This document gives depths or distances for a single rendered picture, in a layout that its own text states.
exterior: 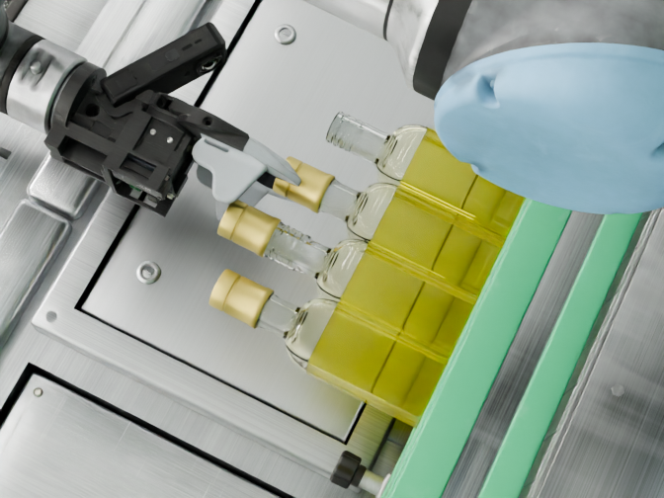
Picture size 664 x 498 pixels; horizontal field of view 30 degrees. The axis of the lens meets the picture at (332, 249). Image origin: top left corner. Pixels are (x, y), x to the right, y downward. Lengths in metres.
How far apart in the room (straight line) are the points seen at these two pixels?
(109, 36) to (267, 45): 0.16
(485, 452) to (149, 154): 0.38
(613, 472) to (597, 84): 0.43
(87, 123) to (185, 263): 0.18
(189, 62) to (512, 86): 0.62
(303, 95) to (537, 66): 0.75
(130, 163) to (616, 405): 0.44
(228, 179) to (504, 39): 0.55
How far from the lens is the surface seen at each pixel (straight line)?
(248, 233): 1.03
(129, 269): 1.18
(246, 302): 1.01
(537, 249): 0.92
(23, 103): 1.09
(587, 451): 0.87
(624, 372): 0.89
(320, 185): 1.05
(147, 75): 1.08
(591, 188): 0.56
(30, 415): 1.19
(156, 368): 1.14
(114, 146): 1.05
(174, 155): 1.04
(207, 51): 1.09
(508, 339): 0.90
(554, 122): 0.51
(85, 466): 1.17
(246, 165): 1.04
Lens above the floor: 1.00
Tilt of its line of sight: 5 degrees up
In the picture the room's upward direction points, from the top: 64 degrees counter-clockwise
